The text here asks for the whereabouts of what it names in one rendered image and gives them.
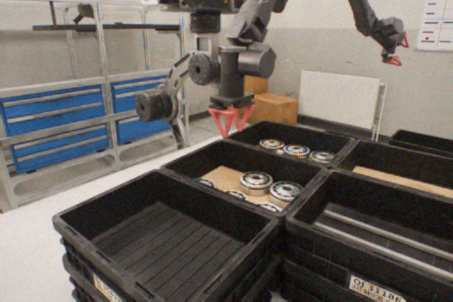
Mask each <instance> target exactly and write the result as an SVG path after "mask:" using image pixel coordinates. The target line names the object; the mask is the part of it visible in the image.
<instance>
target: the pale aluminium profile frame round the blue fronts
mask: <svg viewBox="0 0 453 302"><path fill-rule="evenodd" d="M29 1H54V2H61V3H54V8H58V9H59V10H60V11H61V12H62V13H63V18H64V21H65V24H71V22H70V19H69V14H68V12H69V11H70V10H71V9H72V8H74V9H78V4H80V3H81V5H89V6H91V7H92V8H93V12H94V16H95V25H96V35H97V39H96V40H97V45H98V50H99V60H100V65H101V70H102V77H104V83H103V85H104V94H103V96H104V99H105V103H106V109H107V116H103V117H97V118H94V119H91V120H82V121H78V122H74V123H72V124H65V125H61V126H58V127H54V128H46V129H43V130H36V131H33V132H29V133H26V134H20V135H17V136H11V137H5V138H2V139H0V190H1V191H2V192H3V194H4V195H5V197H6V199H7V200H8V203H9V204H10V205H11V208H12V210H14V209H17V208H18V205H19V204H21V203H23V202H25V201H29V200H30V199H33V198H37V197H40V196H44V195H46V194H48V193H52V192H54V191H56V190H61V189H63V188H65V187H69V186H71V185H74V184H75V183H76V184H77V183H79V182H82V181H86V180H88V179H91V178H95V177H97V176H98V175H101V174H106V173H108V172H110V171H114V170H115V173H117V172H120V169H121V168H122V167H124V166H127V165H132V164H134V163H136V162H138V161H142V160H144V159H147V158H152V157H153V156H156V155H159V154H162V153H164V152H166V151H171V150H173V149H176V148H177V145H176V144H171V145H169V146H166V147H165V148H160V149H158V150H155V151H150V152H148V153H146V154H142V155H140V156H138V157H136V158H131V159H128V160H126V161H120V160H119V154H120V153H121V151H123V150H125V149H128V148H130V147H135V146H137V145H139V144H144V143H148V142H150V141H156V140H157V139H159V138H162V137H170V138H172V139H173V133H172V130H168V131H163V132H160V133H157V134H153V136H150V137H144V138H143V139H139V140H137V141H133V142H131V141H129V142H126V143H124V144H121V145H119V146H118V145H117V137H116V128H115V127H116V124H115V123H114V121H115V120H120V119H124V118H126V117H129V116H136V115H137V113H136V110H135V109H133V110H130V111H126V112H121V113H113V108H112V102H111V87H110V83H109V76H108V66H107V61H106V56H105V46H104V31H103V25H102V21H101V10H100V9H102V10H115V11H138V12H139V13H140V14H141V15H142V24H147V19H146V13H147V12H148V11H154V10H159V5H145V4H143V3H142V1H135V0H29ZM104 4H114V5H104ZM118 4H125V5H136V6H141V7H130V6H119V5H118ZM0 6H6V7H7V6H19V7H33V8H35V7H46V8H50V4H49V3H41V2H20V1H0ZM179 24H180V28H179V34H180V57H184V55H185V54H186V51H185V20H184V12H179ZM65 32H66V36H67V39H66V40H67V44H68V49H69V56H70V60H71V65H72V72H73V79H74V80H79V75H78V71H77V63H76V58H75V51H74V47H73V35H72V30H66V31H65ZM142 34H143V41H144V57H145V65H146V72H147V71H150V52H149V43H148V29H147V28H143V29H142ZM106 77H107V80H108V82H107V81H106ZM181 89H182V103H183V115H181V116H180V117H181V118H184V124H183V126H184V130H185V132H186V134H187V137H188V142H189V129H188V83H187V79H186V80H185V81H184V82H183V83H182V84H181ZM105 122H108V123H109V125H107V130H108V129H109V130H110V134H108V135H109V137H110V139H109V140H110V147H107V150H104V149H102V150H100V151H94V152H91V153H92V154H91V153H89V154H88V155H85V156H83V157H78V158H76V159H72V160H67V161H64V162H62V163H60V164H55V165H52V166H47V167H44V168H41V169H39V170H36V169H33V170H30V171H27V172H26V173H25V174H22V175H16V176H13V177H12V178H10V176H9V173H8V172H13V171H15V170H16V168H15V166H8V165H10V164H13V160H12V159H10V160H7V161H5V160H4V156H5V155H8V154H11V150H10V149H8V150H2V147H4V146H7V145H10V144H13V143H21V142H25V141H27V140H34V139H36V138H40V137H45V136H51V135H54V134H60V133H63V132H66V131H69V130H75V129H79V128H84V127H90V126H94V125H96V124H100V123H105ZM173 140H174V139H173ZM1 145H2V146H1ZM108 154H111V155H112V156H113V159H111V158H108V157H107V156H106V155H108ZM96 158H100V159H101V160H102V161H105V162H106V163H107V164H108V165H109V166H108V167H103V168H101V169H98V170H96V171H92V172H90V173H88V174H83V175H80V176H78V177H74V178H72V179H70V180H66V181H64V182H61V183H56V184H54V185H52V186H48V187H46V188H44V189H41V190H36V191H34V192H30V193H27V194H26V195H22V196H21V195H16V194H15V193H14V192H13V189H14V188H15V186H16V185H17V184H19V182H23V181H26V180H28V179H33V178H35V177H37V176H41V175H45V174H47V173H52V172H55V171H57V170H61V169H64V168H66V167H70V166H74V165H76V164H81V163H83V162H85V161H88V160H92V159H96Z"/></svg>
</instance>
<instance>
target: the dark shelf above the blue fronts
mask: <svg viewBox="0 0 453 302"><path fill-rule="evenodd" d="M57 26H58V28H53V25H42V26H33V31H55V30H76V32H96V25H92V24H57ZM141 28H155V31H179V28H180V24H173V25H143V24H103V29H141Z"/></svg>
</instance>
